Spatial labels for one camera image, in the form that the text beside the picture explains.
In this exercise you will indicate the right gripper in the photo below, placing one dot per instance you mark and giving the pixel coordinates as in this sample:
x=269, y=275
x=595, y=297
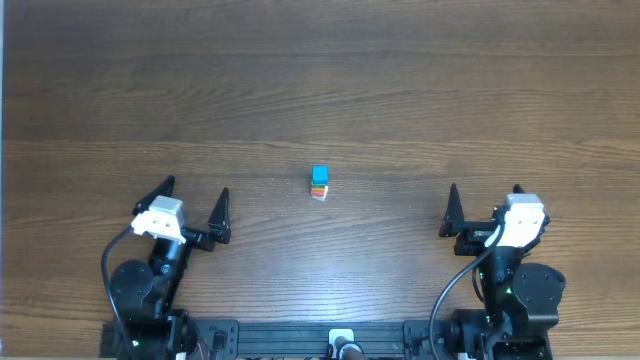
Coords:
x=470, y=235

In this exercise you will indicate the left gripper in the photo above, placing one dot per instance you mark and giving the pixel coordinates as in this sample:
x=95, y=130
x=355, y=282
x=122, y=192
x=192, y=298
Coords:
x=199, y=239

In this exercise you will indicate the orange cube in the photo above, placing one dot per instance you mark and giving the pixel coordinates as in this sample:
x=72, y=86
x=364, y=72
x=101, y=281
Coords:
x=319, y=189

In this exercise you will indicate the green cube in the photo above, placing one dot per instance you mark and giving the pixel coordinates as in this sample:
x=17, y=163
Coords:
x=319, y=185

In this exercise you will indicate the blue cube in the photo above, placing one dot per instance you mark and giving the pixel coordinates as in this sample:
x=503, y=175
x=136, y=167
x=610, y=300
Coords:
x=320, y=175

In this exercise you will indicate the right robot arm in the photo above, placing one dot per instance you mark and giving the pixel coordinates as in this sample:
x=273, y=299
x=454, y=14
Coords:
x=535, y=295

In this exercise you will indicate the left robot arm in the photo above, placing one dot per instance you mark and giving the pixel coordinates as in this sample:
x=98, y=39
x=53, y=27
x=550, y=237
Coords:
x=132, y=287

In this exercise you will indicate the white cube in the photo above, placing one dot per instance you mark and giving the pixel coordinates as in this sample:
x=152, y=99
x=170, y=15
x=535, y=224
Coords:
x=321, y=198

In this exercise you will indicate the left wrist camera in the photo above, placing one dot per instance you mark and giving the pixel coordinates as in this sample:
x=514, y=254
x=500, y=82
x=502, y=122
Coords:
x=160, y=220

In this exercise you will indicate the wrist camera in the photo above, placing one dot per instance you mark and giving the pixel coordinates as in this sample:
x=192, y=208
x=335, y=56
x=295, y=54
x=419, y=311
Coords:
x=160, y=220
x=522, y=220

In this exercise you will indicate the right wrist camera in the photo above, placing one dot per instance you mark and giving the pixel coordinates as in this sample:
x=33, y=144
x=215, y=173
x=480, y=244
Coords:
x=522, y=220

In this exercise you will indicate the mounting rail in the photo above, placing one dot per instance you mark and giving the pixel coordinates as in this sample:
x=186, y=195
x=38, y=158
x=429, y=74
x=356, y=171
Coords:
x=300, y=340

